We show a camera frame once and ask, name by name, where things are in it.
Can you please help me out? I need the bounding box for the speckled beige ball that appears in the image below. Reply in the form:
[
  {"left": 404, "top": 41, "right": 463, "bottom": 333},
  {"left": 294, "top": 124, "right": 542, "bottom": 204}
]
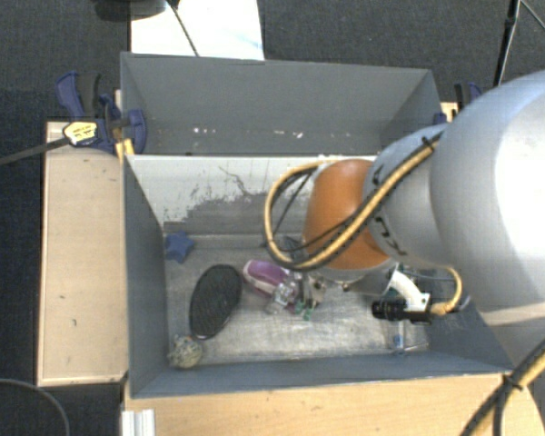
[{"left": 166, "top": 334, "right": 204, "bottom": 371}]

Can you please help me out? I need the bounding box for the black cylinder on white bracket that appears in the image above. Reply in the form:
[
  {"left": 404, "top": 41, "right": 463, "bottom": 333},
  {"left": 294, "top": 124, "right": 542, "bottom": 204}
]
[{"left": 371, "top": 270, "right": 433, "bottom": 326}]

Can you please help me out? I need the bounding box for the blue star-shaped toy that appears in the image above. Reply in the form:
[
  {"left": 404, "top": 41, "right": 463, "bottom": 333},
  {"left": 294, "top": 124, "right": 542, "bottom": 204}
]
[{"left": 163, "top": 230, "right": 196, "bottom": 264}]

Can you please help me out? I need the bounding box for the grey metal bin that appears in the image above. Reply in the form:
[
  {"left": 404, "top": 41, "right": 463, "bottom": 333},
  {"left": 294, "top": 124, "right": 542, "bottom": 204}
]
[{"left": 119, "top": 51, "right": 515, "bottom": 400}]

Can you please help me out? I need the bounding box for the purple and white thing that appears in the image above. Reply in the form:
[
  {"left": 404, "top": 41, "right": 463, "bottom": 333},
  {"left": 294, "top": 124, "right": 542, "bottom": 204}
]
[{"left": 242, "top": 258, "right": 292, "bottom": 297}]

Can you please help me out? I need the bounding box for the black oval mesh thing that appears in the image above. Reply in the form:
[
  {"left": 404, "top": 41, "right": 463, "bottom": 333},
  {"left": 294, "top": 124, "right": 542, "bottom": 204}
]
[{"left": 188, "top": 263, "right": 244, "bottom": 342}]

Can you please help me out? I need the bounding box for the pale wood board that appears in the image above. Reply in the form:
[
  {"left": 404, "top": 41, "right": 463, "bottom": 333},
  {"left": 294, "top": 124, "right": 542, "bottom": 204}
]
[{"left": 35, "top": 120, "right": 131, "bottom": 388}]

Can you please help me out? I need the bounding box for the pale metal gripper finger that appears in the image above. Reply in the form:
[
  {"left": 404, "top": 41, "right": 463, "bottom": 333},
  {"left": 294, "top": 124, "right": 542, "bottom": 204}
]
[
  {"left": 274, "top": 282, "right": 302, "bottom": 302},
  {"left": 263, "top": 294, "right": 297, "bottom": 316}
]

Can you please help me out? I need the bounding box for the clear glass thing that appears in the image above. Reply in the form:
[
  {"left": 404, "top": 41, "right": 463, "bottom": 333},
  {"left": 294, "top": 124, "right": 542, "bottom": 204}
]
[{"left": 389, "top": 329, "right": 429, "bottom": 357}]

